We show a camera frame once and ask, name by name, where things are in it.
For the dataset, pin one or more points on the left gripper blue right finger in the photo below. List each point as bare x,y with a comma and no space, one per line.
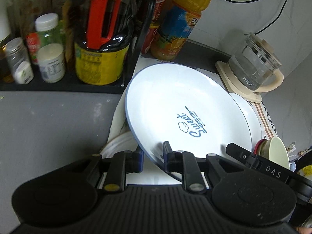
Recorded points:
168,158

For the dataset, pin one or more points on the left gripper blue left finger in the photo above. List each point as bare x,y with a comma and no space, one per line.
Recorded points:
138,160

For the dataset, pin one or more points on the large floral white plate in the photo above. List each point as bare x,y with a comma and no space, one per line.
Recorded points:
123,142

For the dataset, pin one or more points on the pale green bowl front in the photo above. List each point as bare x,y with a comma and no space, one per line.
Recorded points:
275,151

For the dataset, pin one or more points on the white Sweet print plate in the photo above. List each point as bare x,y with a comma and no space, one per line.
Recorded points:
173,103

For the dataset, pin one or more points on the red and black bowl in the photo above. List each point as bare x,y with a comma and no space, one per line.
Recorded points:
260,144

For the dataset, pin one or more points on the small white Bakery plate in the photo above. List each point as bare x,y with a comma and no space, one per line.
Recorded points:
250,117

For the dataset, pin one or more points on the person's right hand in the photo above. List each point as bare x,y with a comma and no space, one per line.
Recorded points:
303,230

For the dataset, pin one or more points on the patterned fringed table cloth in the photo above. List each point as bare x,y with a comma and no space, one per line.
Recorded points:
153,174

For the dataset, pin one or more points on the cream kettle base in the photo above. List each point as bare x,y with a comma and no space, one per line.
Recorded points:
233,85

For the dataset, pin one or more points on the black metal shelf rack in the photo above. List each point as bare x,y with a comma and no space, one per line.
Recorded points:
70,82

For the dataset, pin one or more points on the lower red drink can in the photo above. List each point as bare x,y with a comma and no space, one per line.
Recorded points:
149,37

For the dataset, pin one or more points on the red drink can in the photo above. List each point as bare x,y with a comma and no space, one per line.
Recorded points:
157,10
149,37

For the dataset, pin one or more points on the small white label jar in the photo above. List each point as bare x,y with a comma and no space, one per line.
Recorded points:
50,54

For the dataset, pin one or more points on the large soy sauce jug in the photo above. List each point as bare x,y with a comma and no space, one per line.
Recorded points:
102,36

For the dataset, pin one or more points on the small glass spice shaker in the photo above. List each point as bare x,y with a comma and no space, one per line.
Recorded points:
18,61

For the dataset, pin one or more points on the orange juice bottle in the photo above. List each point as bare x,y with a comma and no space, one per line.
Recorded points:
177,25

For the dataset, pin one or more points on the upper red drink can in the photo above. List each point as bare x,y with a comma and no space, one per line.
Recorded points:
157,10

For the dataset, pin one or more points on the white cap spray bottle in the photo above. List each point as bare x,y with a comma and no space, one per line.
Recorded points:
5,27

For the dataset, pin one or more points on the green label sauce bottle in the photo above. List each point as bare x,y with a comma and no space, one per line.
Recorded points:
30,11

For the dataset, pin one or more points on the glass kettle cream handle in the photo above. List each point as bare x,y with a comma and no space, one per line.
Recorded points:
255,66

